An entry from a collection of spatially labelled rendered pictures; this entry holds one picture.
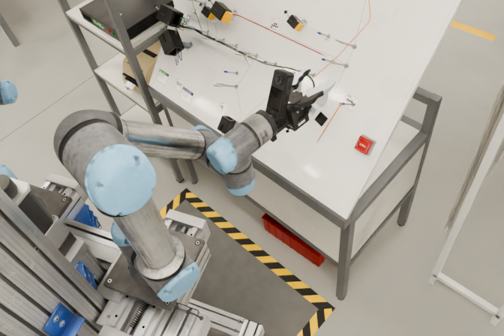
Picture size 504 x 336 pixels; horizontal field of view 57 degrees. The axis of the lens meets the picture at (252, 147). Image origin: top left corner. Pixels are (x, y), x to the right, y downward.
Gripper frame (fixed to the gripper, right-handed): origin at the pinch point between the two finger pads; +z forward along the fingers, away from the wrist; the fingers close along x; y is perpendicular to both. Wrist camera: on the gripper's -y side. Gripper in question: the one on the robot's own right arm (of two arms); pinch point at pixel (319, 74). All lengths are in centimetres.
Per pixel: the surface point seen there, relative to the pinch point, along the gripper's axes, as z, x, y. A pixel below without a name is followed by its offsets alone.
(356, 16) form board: 48, -29, 17
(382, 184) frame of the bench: 32, -6, 78
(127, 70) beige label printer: 0, -148, 60
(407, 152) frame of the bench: 52, -8, 77
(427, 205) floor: 87, -17, 157
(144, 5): 18, -136, 27
